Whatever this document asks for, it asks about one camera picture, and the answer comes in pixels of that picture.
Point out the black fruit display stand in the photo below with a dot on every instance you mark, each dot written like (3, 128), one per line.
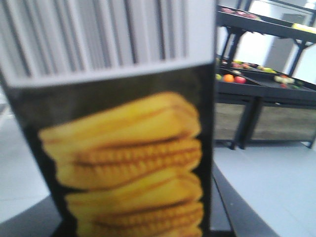
(272, 112)

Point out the black Franzzi biscuit box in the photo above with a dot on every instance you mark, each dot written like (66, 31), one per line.
(116, 101)

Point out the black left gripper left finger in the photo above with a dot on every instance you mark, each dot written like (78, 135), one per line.
(40, 220)

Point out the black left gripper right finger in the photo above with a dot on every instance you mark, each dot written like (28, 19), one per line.
(231, 216)

